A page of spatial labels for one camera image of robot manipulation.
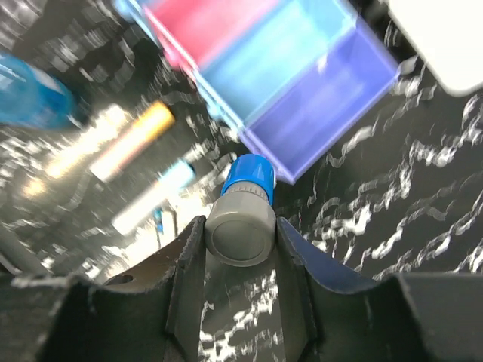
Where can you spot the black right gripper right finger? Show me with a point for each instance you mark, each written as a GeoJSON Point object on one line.
{"type": "Point", "coordinates": [331, 313]}

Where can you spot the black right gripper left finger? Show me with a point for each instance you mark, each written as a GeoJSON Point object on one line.
{"type": "Point", "coordinates": [155, 316]}

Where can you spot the blue grey glue stick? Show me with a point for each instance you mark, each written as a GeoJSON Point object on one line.
{"type": "Point", "coordinates": [240, 229]}

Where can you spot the purple bin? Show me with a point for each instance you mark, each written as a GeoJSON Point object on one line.
{"type": "Point", "coordinates": [323, 104]}

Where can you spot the light blue bin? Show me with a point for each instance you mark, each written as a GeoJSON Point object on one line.
{"type": "Point", "coordinates": [133, 12]}
{"type": "Point", "coordinates": [258, 67]}

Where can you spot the pink bin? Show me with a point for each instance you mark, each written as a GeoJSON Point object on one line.
{"type": "Point", "coordinates": [193, 33]}

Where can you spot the blue clear pen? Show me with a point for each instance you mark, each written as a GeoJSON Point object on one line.
{"type": "Point", "coordinates": [165, 226]}

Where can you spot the blue white highlighter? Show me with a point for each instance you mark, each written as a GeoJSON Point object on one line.
{"type": "Point", "coordinates": [177, 177]}

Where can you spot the orange highlighter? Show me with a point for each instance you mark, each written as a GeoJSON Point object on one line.
{"type": "Point", "coordinates": [144, 131]}

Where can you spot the blue ink bottle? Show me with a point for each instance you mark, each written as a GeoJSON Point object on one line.
{"type": "Point", "coordinates": [32, 98]}

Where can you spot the small whiteboard with red writing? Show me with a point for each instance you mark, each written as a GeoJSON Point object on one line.
{"type": "Point", "coordinates": [448, 37]}

